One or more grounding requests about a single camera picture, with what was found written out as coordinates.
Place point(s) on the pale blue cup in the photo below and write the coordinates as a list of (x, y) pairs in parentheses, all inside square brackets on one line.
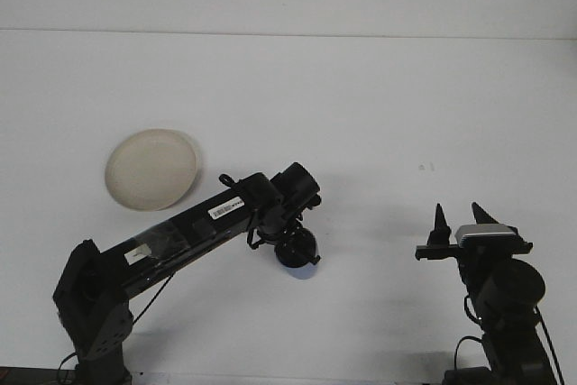
[(304, 273)]

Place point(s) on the pale round plate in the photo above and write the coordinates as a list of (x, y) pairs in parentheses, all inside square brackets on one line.
[(149, 168)]

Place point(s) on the grey gripper camera box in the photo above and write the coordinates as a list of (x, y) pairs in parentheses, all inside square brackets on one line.
[(484, 235)]

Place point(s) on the dark brown base platform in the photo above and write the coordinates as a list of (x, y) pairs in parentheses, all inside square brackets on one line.
[(27, 377)]

